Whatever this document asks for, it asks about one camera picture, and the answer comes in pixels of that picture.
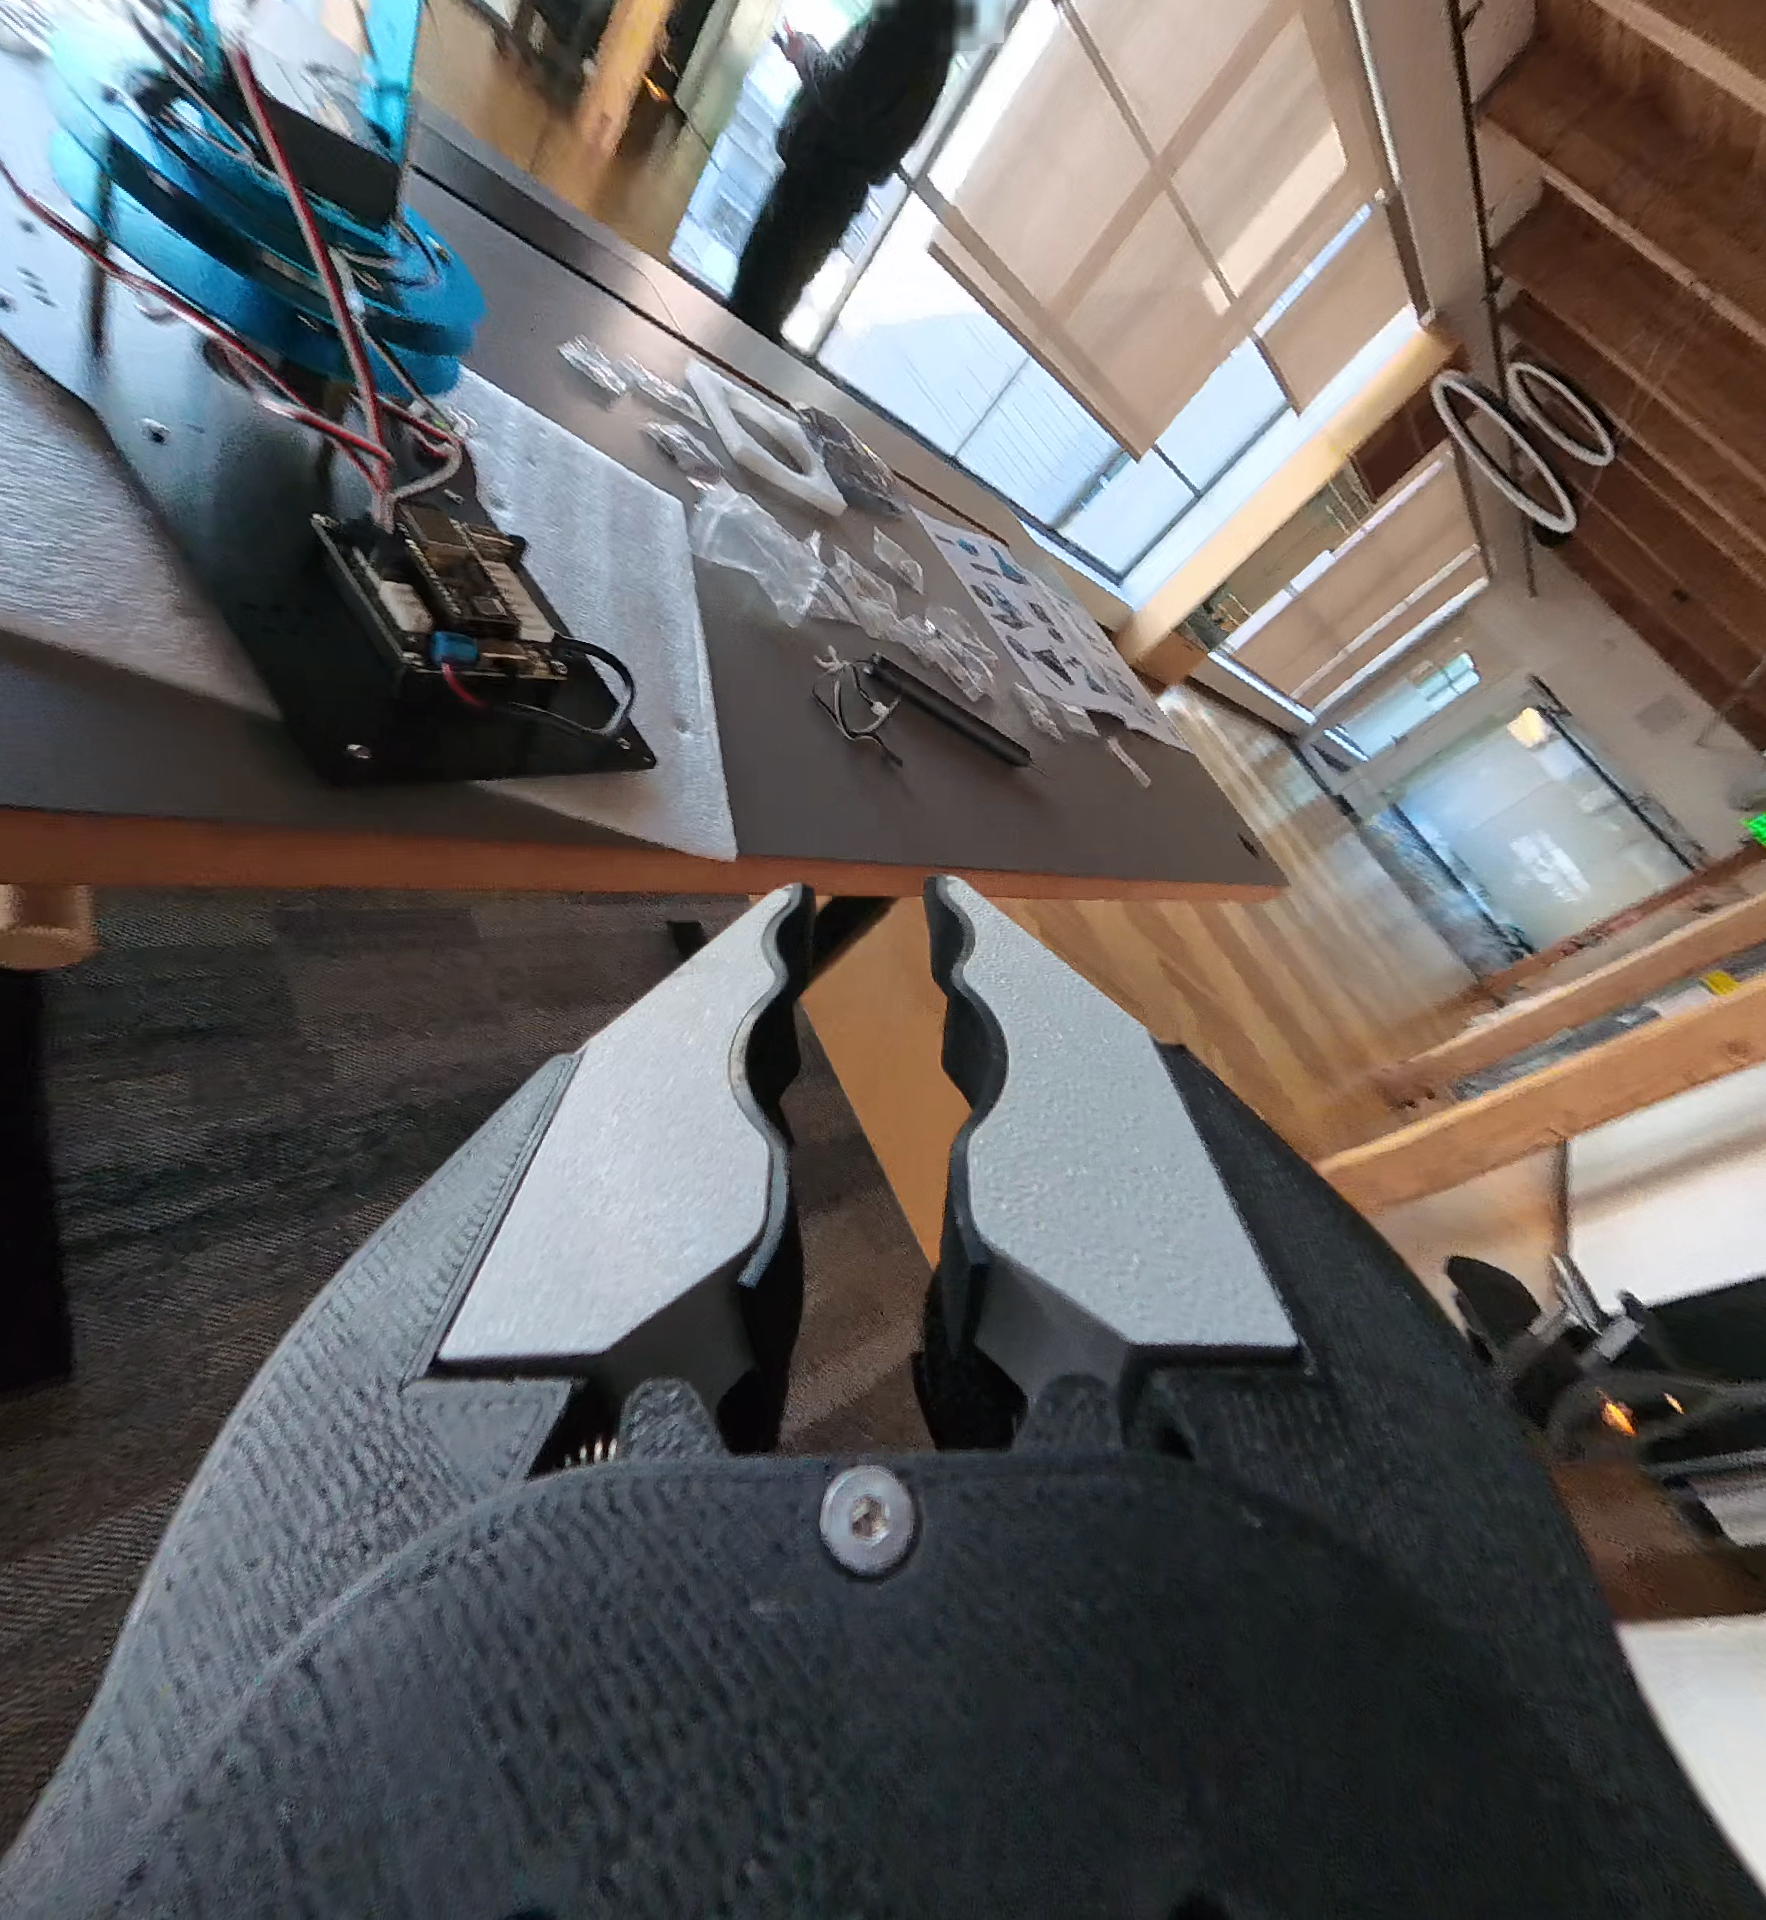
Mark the blue hobby robot arm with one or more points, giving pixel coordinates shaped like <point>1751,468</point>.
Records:
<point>224,227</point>

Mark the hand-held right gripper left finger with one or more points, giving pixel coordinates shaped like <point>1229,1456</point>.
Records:
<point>646,1185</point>

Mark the beige roller blind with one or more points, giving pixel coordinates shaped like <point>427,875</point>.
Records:
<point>1123,194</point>
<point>1362,601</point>

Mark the printed instruction sheet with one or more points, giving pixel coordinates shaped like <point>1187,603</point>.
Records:
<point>1030,613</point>

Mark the black control circuit board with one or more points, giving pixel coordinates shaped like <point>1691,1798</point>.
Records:
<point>431,593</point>

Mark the pile of clear plastic bags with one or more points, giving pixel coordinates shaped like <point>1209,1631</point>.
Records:
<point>748,539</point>

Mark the white foam sheet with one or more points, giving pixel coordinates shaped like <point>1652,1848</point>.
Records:
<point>596,570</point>

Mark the black screwdriver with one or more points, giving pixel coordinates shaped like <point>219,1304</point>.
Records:
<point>957,716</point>

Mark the white foam frame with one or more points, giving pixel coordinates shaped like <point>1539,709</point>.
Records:
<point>717,413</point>

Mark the dark grey desk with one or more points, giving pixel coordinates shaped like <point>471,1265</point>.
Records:
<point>596,227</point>
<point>821,777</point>

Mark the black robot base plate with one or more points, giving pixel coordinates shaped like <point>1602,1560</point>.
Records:
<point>224,482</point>

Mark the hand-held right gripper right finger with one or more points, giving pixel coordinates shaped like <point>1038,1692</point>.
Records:
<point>1107,1199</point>

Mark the dark parts bag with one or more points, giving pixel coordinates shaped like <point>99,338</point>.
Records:
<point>846,454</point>

